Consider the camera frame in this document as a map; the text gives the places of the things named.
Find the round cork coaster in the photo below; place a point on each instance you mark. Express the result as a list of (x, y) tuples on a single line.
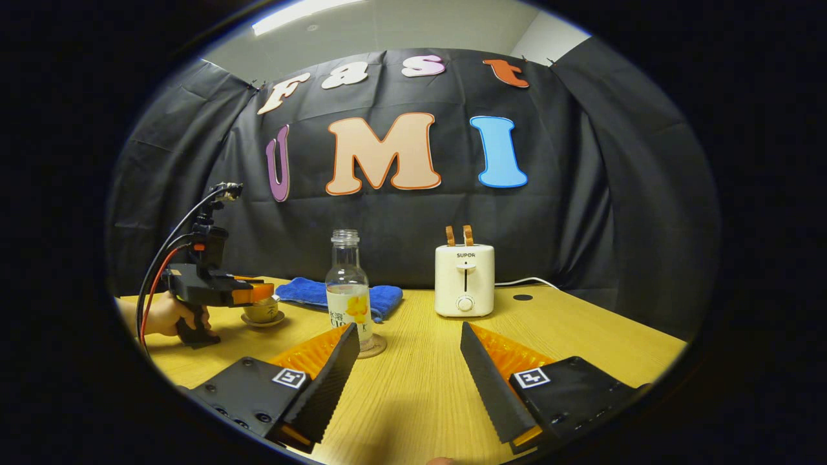
[(376, 349)]

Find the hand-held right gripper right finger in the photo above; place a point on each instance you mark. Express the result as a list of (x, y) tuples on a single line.
[(494, 394)]

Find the clear water bottle yellow label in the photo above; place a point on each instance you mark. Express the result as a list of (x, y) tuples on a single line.
[(347, 284)]

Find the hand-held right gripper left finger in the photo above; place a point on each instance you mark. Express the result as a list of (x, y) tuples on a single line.
[(326, 387)]

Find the cream ceramic teacup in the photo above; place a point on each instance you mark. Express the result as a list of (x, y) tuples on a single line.
[(261, 312)]

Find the blue folded towel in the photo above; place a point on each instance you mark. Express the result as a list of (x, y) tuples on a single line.
[(303, 290)]

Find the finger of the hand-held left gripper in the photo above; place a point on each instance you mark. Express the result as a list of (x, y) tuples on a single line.
[(252, 292)]

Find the toast bread slice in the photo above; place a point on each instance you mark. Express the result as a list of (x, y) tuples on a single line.
[(450, 236), (468, 235)]

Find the cream teacup saucer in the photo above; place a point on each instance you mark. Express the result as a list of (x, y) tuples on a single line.
[(265, 323)]

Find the white toaster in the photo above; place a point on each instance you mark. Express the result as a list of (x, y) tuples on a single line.
[(464, 281)]

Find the black backdrop cloth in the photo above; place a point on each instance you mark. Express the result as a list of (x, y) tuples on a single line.
[(581, 194)]

